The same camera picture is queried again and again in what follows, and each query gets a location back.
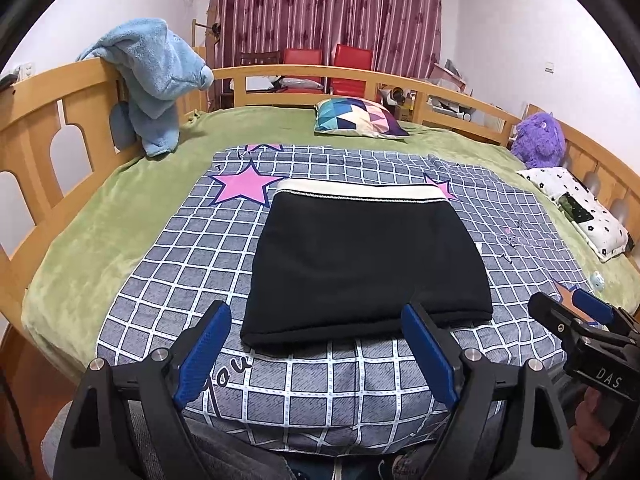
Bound black pants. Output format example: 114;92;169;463
240;193;492;353

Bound person's right hand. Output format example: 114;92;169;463
570;388;610;480

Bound small light blue toy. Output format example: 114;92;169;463
589;271;605;292

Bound white black dotted pillow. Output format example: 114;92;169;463
518;167;629;262

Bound grey checked quilt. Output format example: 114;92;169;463
96;144;587;456

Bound purple plush toy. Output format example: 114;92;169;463
511;112;566;169

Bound green bed sheet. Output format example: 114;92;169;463
21;106;639;382

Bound white folded garment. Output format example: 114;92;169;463
274;178;449;203

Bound colourful geometric pillow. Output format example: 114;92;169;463
314;96;409;140

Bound maroon striped curtain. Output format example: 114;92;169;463
206;0;442;79

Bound light blue plush elephant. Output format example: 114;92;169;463
78;18;214;158

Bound red chair left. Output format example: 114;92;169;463
281;48;324;93

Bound wooden bed frame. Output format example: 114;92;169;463
0;56;640;340

